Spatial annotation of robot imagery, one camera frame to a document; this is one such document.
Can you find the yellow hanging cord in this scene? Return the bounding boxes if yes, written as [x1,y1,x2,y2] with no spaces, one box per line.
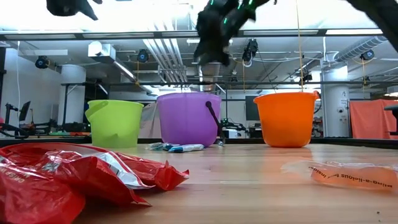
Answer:
[294,0,304,93]

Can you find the orange ring pop candy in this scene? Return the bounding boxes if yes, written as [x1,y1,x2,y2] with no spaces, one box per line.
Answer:
[281,160,398,194]

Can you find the purple plastic bucket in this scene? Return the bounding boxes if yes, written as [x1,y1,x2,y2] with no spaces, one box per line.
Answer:
[155,91,226,146]

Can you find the orange cloth screen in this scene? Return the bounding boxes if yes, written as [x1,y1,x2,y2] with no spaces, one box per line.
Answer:
[349,99,398,140]

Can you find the white cloth cover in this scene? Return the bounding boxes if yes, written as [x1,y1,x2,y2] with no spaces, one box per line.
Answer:
[139,102,162,139]

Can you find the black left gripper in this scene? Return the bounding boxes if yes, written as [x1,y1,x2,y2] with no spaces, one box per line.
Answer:
[45,0,103,21]

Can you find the dark wall monitor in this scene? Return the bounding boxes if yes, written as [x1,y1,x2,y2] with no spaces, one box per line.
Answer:
[244,95,261,121]

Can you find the white round column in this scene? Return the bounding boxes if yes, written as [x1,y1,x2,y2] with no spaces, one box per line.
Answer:
[57,64,87,125]
[320,65,351,138]

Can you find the silver round air duct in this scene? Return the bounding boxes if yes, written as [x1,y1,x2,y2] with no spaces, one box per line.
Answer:
[194,42,225,93]

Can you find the small white screen device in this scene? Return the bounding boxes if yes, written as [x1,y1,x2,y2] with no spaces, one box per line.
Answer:
[221,128,239,140]

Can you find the green plastic bucket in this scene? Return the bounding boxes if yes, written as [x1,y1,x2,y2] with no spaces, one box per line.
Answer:
[85,99,146,149]

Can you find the black overhead rig beam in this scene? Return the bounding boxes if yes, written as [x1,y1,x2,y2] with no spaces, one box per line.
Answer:
[0,27,398,41]

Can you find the orange plastic bucket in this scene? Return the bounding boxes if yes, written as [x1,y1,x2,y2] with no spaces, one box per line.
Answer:
[253,91,321,148]

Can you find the white ventilation box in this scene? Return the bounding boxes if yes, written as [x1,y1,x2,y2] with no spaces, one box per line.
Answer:
[88,41,116,58]

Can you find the black ceiling camera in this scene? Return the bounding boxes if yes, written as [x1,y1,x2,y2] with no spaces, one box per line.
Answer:
[298,70,313,85]
[137,49,150,63]
[360,49,376,62]
[241,39,259,62]
[34,55,50,70]

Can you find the black tilted monitor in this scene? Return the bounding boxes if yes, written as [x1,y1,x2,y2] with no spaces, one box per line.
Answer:
[18,100,32,122]

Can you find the silver flexible air duct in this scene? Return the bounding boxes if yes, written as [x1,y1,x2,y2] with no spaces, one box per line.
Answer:
[334,35,389,63]

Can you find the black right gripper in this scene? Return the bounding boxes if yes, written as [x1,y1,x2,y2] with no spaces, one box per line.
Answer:
[194,0,268,67]

